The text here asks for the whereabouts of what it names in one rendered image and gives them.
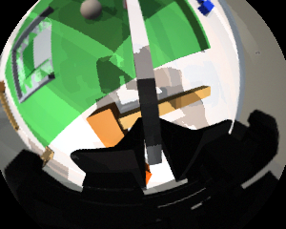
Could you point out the white golf ball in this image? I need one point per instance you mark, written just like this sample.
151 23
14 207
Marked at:
91 9

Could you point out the blue golf putter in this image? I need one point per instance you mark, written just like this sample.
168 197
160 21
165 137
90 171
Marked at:
206 7

